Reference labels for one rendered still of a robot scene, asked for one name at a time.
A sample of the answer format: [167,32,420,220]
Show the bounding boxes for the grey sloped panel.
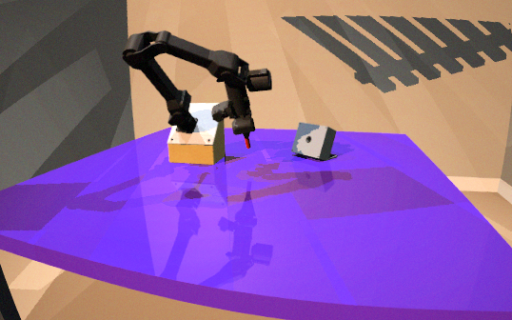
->
[291,122,337,161]

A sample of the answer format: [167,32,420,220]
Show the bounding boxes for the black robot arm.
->
[122,30,272,133]

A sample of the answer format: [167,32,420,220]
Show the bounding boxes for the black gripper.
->
[227,93,255,139]

